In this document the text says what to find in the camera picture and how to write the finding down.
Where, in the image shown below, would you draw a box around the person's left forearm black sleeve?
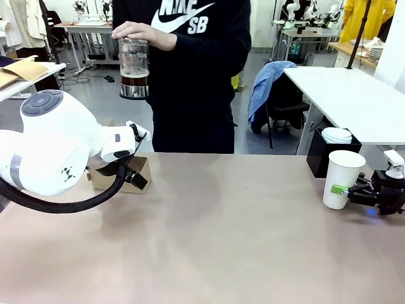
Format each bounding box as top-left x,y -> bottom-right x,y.
172,30 -> 228,69

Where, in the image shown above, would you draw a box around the wooden background table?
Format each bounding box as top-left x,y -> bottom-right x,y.
328,40 -> 386,69

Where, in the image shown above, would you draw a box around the black stand pole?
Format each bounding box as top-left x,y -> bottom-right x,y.
346,0 -> 373,70

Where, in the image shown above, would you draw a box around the white hanging coat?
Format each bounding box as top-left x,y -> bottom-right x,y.
0,0 -> 23,51

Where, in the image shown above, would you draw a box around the green-lit computer case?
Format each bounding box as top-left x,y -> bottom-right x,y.
289,42 -> 302,61

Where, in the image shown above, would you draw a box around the tall white paper cup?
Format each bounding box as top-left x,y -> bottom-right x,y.
322,150 -> 367,210

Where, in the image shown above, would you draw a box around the person's left hand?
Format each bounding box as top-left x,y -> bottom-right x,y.
112,21 -> 177,52

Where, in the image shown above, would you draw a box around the background white robot arms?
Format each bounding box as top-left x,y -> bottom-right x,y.
282,0 -> 343,27

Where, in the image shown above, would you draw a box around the brown paper bags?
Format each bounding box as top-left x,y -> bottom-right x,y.
0,54 -> 50,90

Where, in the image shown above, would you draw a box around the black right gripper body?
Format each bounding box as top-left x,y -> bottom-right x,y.
363,170 -> 405,217

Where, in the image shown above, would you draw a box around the brown cardboard cup carrier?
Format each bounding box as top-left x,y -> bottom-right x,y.
85,118 -> 153,194

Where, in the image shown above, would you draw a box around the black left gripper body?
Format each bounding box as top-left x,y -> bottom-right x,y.
88,155 -> 123,177

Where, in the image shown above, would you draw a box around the stack of white bowls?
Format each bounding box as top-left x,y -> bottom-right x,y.
368,35 -> 387,63

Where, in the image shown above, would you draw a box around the person in black hoodie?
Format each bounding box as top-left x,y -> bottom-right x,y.
111,0 -> 252,155

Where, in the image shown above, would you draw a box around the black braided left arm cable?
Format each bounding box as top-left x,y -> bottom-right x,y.
0,160 -> 128,214

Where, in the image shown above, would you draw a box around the background robot on workbench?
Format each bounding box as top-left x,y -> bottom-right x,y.
72,0 -> 112,25

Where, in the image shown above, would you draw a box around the glass jar with dark drink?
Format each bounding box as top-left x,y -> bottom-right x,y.
118,37 -> 151,101

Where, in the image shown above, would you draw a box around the stack of white cup lids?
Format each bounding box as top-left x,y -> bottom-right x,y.
321,127 -> 353,144

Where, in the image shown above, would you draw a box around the grey background workbench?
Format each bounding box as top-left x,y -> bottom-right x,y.
53,20 -> 122,70

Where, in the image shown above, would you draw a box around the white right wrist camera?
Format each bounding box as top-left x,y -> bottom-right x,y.
383,150 -> 405,180

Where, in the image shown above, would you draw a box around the black chair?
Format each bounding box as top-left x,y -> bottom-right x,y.
265,74 -> 311,149

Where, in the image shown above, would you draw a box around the cream hanging coat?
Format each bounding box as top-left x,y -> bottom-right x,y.
20,0 -> 49,41

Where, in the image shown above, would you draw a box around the black open box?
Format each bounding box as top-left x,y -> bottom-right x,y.
306,127 -> 363,179

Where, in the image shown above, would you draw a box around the blue jacket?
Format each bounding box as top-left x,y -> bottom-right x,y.
247,60 -> 299,126

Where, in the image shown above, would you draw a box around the black coat rack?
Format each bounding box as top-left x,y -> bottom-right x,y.
39,0 -> 61,65

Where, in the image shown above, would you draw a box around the person in yellow coat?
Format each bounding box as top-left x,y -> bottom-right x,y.
339,0 -> 397,44

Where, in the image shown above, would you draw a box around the large white table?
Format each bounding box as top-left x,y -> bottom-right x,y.
282,66 -> 405,156

